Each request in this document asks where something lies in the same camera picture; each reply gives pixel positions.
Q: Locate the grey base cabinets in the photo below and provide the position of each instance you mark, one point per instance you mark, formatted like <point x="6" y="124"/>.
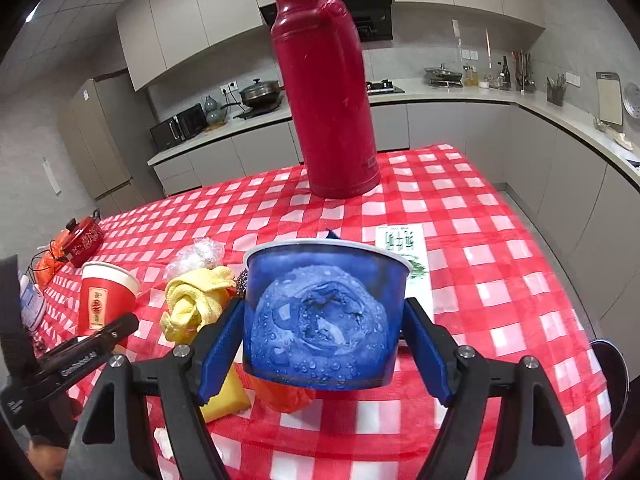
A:
<point x="450" y="125"/>

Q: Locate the small oil bottles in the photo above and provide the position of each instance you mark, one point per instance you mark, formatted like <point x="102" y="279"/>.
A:
<point x="468" y="76"/>

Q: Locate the black gas stove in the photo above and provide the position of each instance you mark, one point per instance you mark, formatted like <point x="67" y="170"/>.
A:
<point x="385" y="87"/>

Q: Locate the beige refrigerator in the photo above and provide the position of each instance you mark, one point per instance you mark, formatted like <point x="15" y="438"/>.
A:
<point x="95" y="140"/>

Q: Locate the grey ceramic vase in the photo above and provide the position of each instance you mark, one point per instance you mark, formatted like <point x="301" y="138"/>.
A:
<point x="213" y="112"/>

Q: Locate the white cutting board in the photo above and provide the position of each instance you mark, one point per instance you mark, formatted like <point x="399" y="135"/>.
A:
<point x="609" y="99"/>

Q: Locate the red checked tablecloth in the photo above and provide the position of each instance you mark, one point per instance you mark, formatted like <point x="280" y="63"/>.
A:
<point x="475" y="285"/>

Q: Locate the lidded steel pan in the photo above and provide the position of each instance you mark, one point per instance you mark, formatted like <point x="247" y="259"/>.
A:
<point x="442" y="74"/>

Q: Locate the grey wall cabinets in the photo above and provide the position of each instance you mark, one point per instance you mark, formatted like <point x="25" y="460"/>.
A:
<point x="200" y="20"/>

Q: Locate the clear plastic wrap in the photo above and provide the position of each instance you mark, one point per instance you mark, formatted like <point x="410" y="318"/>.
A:
<point x="200" y="255"/>

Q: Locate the yellow sponge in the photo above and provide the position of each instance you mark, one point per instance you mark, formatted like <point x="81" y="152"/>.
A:
<point x="230" y="400"/>

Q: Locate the dark wine bottle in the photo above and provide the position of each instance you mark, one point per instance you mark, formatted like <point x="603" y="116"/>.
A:
<point x="506" y="76"/>

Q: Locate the red paper cup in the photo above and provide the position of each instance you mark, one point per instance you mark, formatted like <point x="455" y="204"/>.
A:
<point x="105" y="300"/>

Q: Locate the yellow cloth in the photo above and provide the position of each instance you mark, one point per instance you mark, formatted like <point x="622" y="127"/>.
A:
<point x="195" y="300"/>

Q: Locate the round steel steamer plate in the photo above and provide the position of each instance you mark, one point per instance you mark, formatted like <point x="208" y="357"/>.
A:
<point x="632" y="101"/>

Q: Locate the orange plastic bag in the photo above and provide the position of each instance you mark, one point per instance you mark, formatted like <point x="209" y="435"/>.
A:
<point x="285" y="395"/>

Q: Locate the white plastic container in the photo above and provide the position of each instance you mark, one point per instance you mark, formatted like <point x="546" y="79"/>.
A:
<point x="32" y="305"/>

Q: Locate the dark steel scourer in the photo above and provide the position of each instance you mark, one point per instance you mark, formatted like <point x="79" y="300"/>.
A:
<point x="241" y="282"/>

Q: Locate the dark utensil holder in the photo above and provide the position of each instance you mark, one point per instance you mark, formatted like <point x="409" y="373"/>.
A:
<point x="556" y="92"/>

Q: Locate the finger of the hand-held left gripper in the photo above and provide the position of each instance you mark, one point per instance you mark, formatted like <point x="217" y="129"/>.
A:
<point x="115" y="331"/>

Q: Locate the blue paper bowl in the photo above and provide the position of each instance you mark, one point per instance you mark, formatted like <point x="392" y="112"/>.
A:
<point x="320" y="310"/>

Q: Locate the red thermos flask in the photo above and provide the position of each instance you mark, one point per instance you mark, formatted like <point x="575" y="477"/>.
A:
<point x="325" y="110"/>

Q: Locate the black microwave oven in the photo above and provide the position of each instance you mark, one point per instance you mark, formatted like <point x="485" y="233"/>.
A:
<point x="177" y="127"/>

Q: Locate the lidded black wok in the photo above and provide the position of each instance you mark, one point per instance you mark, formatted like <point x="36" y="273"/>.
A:
<point x="260" y="94"/>

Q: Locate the black stool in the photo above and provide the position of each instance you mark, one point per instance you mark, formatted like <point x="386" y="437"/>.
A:
<point x="610" y="380"/>

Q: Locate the black induction cooker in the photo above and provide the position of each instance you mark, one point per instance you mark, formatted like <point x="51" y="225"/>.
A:
<point x="255" y="111"/>

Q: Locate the black range hood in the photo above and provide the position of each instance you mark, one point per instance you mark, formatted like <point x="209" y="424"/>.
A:
<point x="375" y="15"/>

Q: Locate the small red pot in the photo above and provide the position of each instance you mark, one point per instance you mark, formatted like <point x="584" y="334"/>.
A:
<point x="85" y="242"/>

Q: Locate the white tissue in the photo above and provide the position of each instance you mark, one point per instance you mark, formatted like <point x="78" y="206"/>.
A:
<point x="162" y="442"/>

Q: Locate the white green paper leaflet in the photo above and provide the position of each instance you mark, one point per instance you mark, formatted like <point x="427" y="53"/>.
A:
<point x="400" y="240"/>

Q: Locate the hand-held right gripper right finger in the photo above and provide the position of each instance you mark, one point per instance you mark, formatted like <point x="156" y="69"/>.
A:
<point x="430" y="355"/>

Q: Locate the orange mesh bag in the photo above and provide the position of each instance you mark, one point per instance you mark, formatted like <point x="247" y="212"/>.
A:
<point x="47" y="270"/>

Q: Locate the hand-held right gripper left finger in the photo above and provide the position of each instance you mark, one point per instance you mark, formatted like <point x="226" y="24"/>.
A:
<point x="220" y="355"/>

